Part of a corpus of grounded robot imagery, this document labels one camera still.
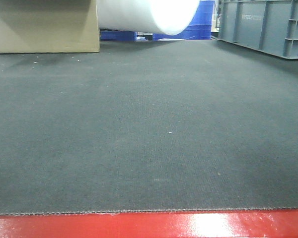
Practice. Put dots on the white foam roll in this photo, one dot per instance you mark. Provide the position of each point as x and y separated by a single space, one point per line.
168 17

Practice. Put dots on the red platform front edge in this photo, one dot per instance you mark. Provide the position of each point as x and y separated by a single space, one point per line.
217 224

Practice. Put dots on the grey plastic crate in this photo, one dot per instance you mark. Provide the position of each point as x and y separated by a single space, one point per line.
268 26

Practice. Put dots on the dark grey carpet mat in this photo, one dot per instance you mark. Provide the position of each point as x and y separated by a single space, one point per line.
148 126

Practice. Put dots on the tan cardboard box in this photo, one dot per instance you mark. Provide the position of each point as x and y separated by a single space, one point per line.
49 26

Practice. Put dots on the blue plastic crates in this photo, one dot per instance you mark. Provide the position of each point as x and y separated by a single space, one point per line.
198 29

